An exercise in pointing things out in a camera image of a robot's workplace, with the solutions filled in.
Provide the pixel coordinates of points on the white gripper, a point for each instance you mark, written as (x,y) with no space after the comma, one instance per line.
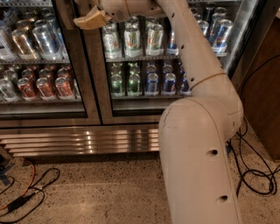
(114,9)

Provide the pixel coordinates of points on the brown wooden cabinet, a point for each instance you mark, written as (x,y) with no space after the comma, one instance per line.
(260,92)

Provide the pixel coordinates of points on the red cola can left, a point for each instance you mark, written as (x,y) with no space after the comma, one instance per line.
(27,88)

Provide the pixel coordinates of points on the white green soda can middle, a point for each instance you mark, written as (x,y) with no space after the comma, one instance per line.
(132,42)

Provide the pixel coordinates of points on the blue silver energy can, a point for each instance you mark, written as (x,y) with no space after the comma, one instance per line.
(172,48)
(220,35)
(204,25)

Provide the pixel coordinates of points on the silver can lower left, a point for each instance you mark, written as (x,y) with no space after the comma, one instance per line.
(8,91)

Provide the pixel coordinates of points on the white green soda can left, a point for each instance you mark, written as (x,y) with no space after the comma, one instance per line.
(111,44)

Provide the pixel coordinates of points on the red cola can middle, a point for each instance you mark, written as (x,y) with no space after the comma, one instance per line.
(45,88)

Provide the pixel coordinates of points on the red cola can right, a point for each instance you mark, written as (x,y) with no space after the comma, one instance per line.
(64,88)

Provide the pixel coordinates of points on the blue object at left edge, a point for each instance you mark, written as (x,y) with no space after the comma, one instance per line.
(5,165)

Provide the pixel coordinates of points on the red cola can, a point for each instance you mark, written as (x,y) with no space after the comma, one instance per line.
(45,88)
(64,88)
(27,88)

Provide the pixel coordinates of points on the silver blue tall can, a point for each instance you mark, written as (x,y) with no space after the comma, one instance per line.
(48,44)

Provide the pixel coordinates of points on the blue silver energy can left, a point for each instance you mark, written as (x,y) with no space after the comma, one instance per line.
(172,48)

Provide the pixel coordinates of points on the blue soda can left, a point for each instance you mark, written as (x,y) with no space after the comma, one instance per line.
(152,84)

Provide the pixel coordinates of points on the gold silver can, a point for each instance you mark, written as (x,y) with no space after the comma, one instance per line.
(27,49)

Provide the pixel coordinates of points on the white green soda can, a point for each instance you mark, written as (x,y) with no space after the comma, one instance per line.
(154,40)
(111,44)
(132,42)

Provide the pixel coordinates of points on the blue soda can middle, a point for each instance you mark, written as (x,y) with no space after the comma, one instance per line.
(169,87)

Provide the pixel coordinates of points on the white blue can far left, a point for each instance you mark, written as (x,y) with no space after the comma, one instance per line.
(6,47)

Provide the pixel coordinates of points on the stainless fridge bottom grille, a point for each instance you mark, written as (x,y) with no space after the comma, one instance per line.
(79,140)

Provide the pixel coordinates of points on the blue silver energy can middle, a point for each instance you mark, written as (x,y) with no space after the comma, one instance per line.
(204,25)

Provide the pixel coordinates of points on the blue soda can right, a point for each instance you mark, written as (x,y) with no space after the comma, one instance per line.
(184,87)

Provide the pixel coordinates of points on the blue pad on floor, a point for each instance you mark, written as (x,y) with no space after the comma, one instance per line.
(229,147)

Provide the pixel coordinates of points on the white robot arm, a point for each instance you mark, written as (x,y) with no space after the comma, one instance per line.
(192,131)

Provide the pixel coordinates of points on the white green soda can right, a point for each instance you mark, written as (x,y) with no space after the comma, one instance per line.
(154,40)

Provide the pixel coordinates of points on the blue silver energy can right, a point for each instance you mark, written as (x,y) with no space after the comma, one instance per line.
(220,35)

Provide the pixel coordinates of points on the blue soda can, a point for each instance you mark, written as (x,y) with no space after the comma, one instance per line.
(152,84)
(184,87)
(169,87)

